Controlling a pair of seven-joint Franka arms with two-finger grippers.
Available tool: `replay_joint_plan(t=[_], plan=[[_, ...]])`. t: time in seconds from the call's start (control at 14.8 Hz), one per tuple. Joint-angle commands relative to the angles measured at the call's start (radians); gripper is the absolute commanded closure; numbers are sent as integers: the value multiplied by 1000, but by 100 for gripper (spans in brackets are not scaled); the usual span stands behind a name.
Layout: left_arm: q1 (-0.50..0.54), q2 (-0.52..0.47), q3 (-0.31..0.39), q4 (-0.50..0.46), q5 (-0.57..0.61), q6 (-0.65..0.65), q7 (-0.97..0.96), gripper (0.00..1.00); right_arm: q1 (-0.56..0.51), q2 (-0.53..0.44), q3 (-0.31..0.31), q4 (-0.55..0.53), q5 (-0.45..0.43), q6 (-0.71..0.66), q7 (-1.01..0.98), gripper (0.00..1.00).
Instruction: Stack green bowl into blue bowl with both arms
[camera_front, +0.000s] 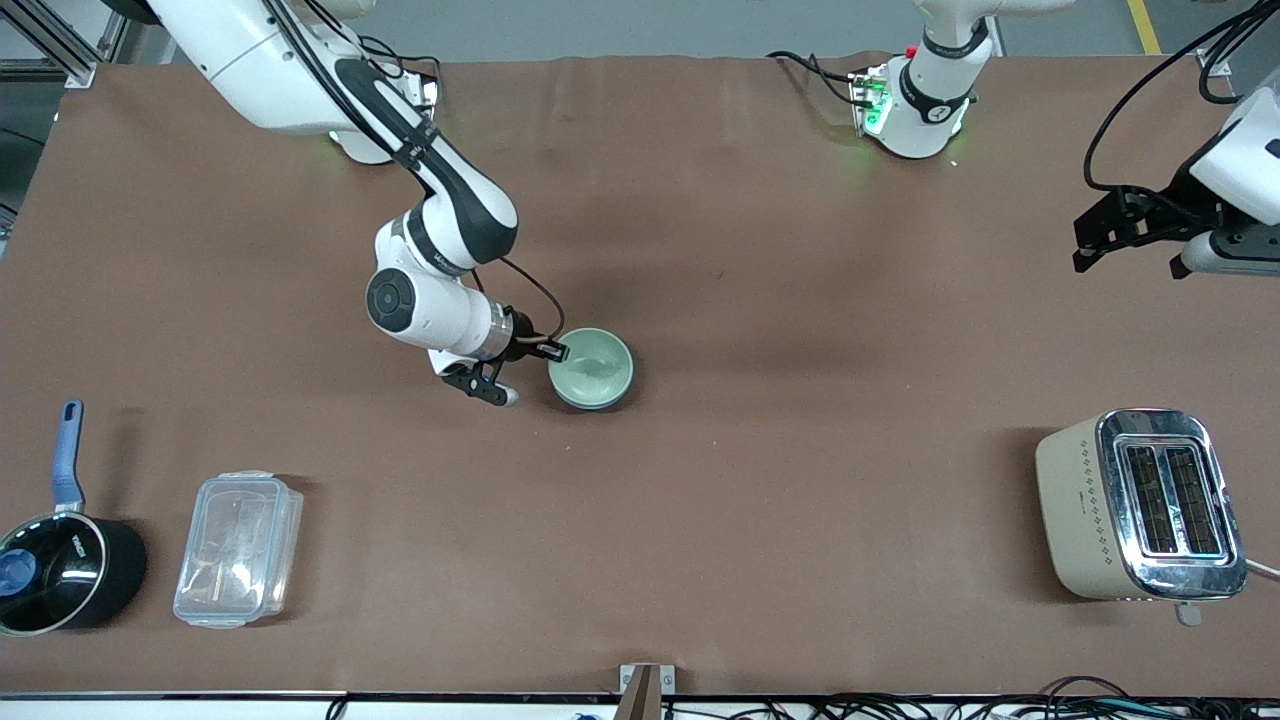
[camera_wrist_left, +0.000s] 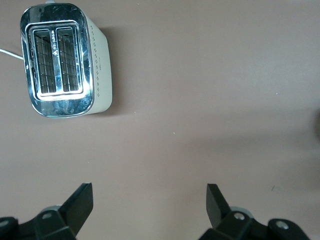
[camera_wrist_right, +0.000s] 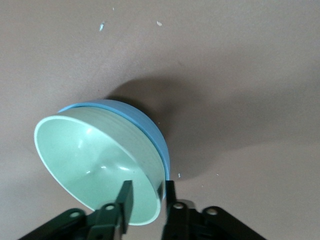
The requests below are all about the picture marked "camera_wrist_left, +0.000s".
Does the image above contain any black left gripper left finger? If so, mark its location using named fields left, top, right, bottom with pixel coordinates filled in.
left=0, top=182, right=94, bottom=240

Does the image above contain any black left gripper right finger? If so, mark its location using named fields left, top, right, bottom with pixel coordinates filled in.
left=198, top=183, right=311, bottom=240

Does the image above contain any brown table mat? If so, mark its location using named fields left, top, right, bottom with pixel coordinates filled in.
left=0, top=0, right=320, bottom=240

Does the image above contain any cream and chrome toaster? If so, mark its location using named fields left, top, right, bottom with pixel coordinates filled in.
left=19, top=1, right=113, bottom=118

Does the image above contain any white toaster power cord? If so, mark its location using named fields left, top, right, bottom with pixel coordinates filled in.
left=0, top=48, right=25, bottom=61

